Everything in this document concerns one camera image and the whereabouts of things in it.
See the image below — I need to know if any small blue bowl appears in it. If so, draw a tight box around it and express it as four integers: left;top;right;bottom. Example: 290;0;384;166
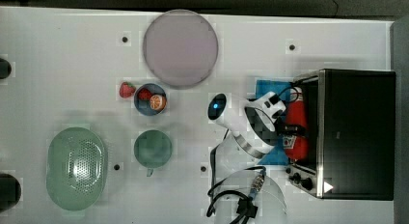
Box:
134;83;167;116

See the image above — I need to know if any orange slice toy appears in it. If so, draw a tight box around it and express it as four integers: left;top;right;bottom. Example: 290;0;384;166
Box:
150;95;167;111

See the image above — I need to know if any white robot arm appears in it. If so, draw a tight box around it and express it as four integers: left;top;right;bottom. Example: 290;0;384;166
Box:
206;92;306;224

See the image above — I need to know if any green cup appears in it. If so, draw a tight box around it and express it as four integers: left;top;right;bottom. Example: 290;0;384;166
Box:
134;129;173;177

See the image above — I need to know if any red plush strawberry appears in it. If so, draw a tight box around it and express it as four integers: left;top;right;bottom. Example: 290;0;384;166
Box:
119;82;136;98

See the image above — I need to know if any red toy in bowl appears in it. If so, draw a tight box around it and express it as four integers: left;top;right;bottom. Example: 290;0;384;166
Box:
138;89;152;101

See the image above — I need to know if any blue oven door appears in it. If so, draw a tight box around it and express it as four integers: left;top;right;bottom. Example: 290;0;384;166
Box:
256;80;290;166

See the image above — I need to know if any black stainless toaster oven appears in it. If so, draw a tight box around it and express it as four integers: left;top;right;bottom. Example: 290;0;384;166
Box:
286;69;395;201

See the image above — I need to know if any green perforated colander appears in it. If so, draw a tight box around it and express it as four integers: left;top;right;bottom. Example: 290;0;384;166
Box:
46;126;108;211

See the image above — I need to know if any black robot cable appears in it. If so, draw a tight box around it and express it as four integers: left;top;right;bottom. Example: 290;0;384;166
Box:
205;85;303;224

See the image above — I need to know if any grey round plate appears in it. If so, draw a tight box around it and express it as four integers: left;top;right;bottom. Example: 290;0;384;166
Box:
143;10;219;88

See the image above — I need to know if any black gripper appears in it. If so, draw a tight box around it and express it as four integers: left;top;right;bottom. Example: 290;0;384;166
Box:
274;117;308;137

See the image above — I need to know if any red plush ketchup bottle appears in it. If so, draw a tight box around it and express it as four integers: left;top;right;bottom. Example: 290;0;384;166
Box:
283;87;309;161

